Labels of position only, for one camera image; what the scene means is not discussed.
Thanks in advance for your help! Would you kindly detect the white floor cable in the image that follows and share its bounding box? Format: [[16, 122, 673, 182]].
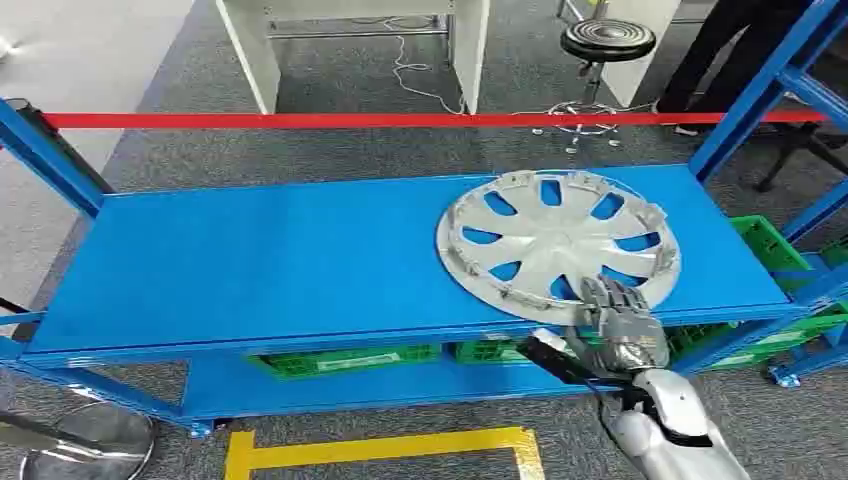
[[382, 16, 466, 116]]

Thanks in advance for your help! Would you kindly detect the person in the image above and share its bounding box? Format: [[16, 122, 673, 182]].
[[652, 0, 816, 137]]

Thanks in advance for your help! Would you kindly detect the red barrier tape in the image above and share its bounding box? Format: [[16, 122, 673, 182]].
[[39, 109, 829, 131]]

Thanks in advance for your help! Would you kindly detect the silver plastic hubcap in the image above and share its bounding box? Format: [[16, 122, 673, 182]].
[[435, 169, 683, 327]]

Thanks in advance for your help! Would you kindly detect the white desk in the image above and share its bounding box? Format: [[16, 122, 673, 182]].
[[215, 0, 492, 116]]

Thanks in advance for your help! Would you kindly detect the yellow floor tape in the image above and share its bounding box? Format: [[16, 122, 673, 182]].
[[223, 427, 546, 480]]

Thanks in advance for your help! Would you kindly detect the black round stool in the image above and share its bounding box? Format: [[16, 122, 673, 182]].
[[531, 18, 658, 155]]

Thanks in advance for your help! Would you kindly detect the green plastic crate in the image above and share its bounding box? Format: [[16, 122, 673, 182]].
[[453, 337, 531, 366], [250, 343, 443, 381], [664, 215, 848, 372]]

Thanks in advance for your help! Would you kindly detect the chrome round stand base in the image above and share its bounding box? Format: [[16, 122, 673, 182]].
[[0, 400, 158, 480]]

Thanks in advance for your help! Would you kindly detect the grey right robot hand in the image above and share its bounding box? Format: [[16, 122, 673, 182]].
[[566, 274, 672, 376]]

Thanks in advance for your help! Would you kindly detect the blue metal shelf rack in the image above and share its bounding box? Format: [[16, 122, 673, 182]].
[[0, 0, 848, 440]]

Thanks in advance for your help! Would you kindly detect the black chair leg base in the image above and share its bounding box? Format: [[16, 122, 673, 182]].
[[755, 122, 848, 194]]

